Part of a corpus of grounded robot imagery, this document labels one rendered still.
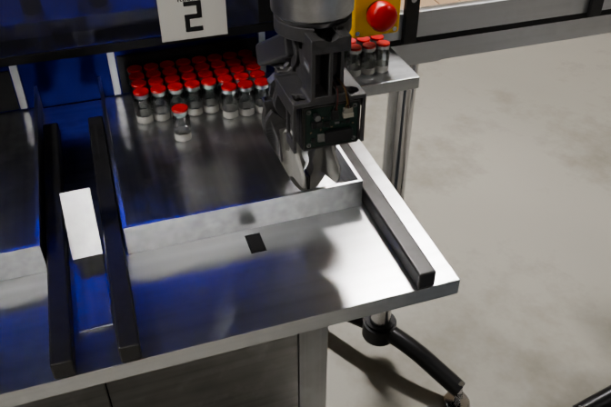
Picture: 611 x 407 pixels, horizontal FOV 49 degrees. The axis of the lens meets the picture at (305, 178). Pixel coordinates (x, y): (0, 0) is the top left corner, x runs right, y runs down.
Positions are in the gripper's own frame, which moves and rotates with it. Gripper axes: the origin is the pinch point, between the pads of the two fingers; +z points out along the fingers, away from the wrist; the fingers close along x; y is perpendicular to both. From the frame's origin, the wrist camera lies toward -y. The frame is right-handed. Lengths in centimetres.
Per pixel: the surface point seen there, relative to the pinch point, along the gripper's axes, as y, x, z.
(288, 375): -24, 4, 66
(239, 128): -18.0, -3.3, 3.7
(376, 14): -20.7, 16.7, -8.4
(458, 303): -51, 60, 92
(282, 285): 11.2, -6.1, 3.9
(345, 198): 1.9, 4.0, 2.4
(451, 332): -42, 54, 92
